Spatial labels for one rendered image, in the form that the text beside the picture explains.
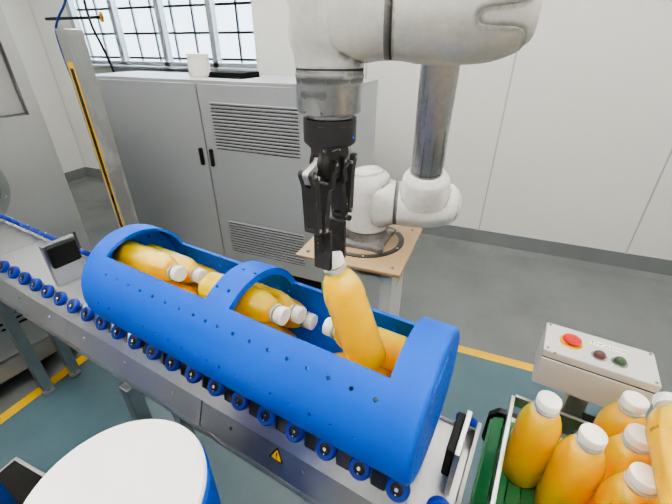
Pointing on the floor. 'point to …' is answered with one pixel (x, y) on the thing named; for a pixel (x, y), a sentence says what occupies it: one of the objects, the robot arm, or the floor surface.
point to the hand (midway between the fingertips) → (330, 244)
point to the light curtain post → (97, 122)
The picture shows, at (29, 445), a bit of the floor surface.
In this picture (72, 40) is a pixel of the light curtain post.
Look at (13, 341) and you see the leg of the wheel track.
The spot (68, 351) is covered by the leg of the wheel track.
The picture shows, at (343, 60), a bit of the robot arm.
